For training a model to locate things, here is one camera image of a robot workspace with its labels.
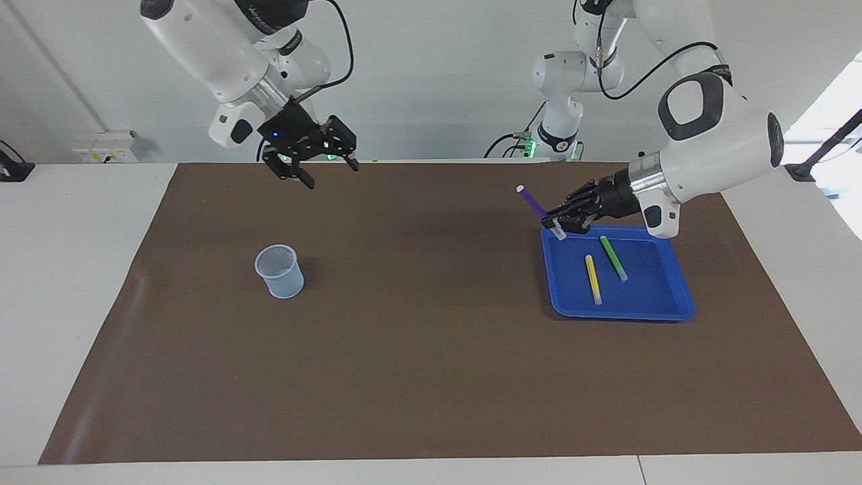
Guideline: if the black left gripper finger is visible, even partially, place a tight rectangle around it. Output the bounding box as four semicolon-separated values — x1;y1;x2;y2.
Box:
559;181;600;213
542;203;601;235

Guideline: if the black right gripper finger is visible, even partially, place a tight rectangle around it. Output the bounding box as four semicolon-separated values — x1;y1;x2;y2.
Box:
322;116;360;172
264;154;315;189

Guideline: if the purple marker pen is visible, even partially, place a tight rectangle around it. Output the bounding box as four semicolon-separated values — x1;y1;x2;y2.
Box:
517;185;568;241

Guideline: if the green marker pen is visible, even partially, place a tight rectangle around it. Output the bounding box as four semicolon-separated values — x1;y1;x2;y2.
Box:
599;235;629;282

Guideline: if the yellow marker pen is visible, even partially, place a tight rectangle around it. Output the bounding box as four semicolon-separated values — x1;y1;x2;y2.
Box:
585;254;603;306

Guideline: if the blue plastic tray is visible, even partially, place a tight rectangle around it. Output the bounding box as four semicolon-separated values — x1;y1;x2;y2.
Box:
541;224;696;322

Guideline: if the translucent mesh pen cup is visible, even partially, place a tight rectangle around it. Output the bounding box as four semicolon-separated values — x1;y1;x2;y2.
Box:
255;244;305;299

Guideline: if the black pole with base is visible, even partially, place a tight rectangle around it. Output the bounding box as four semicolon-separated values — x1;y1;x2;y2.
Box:
785;109;862;181

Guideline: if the brown table mat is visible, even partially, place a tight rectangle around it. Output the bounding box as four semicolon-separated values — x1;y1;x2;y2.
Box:
38;162;862;465

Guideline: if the black table clamp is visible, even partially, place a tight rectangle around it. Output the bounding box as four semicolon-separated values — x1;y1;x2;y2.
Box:
0;140;34;183

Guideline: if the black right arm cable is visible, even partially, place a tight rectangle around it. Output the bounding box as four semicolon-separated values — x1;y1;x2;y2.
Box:
295;0;354;105

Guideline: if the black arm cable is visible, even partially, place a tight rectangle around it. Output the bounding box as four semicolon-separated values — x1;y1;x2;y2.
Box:
596;0;725;100
295;0;354;105

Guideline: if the black left base cable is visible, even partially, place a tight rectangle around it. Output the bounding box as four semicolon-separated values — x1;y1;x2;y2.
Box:
485;101;548;159

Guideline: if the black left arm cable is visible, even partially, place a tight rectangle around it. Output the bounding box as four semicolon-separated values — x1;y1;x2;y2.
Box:
596;0;725;100

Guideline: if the white wall socket box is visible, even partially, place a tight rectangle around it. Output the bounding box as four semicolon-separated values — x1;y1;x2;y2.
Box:
73;131;139;164

